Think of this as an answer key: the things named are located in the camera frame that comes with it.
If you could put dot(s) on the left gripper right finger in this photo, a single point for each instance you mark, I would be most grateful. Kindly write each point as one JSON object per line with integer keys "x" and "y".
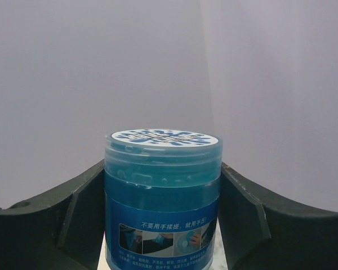
{"x": 263, "y": 230}

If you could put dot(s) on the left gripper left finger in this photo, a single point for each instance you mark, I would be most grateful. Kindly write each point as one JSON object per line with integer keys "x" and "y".
{"x": 62, "y": 228}

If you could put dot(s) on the blue round jar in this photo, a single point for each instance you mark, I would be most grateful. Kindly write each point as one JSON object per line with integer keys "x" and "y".
{"x": 162, "y": 197}

